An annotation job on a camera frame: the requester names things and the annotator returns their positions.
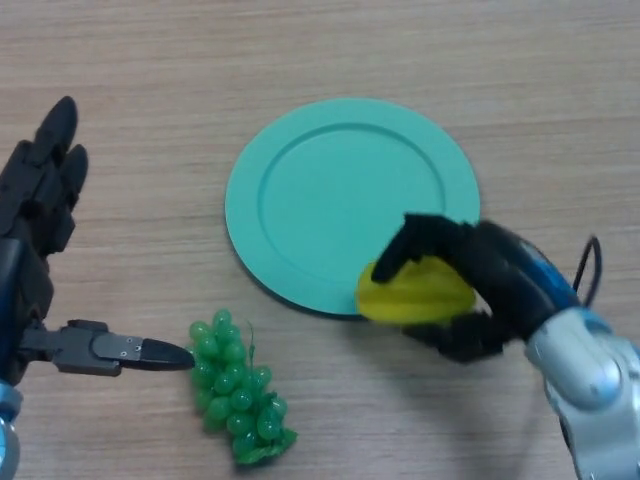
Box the teal round plate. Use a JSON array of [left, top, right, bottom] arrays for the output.
[[224, 97, 481, 320]]

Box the yellow starfruit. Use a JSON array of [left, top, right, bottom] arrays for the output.
[[355, 254, 476, 326]]

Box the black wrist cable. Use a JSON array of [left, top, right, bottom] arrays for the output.
[[572, 234, 603, 307]]

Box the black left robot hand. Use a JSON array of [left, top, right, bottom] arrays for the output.
[[0, 95, 196, 387]]

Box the green grape bunch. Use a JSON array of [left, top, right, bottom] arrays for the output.
[[188, 308, 299, 466]]

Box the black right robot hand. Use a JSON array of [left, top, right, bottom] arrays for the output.
[[372, 213, 584, 364]]

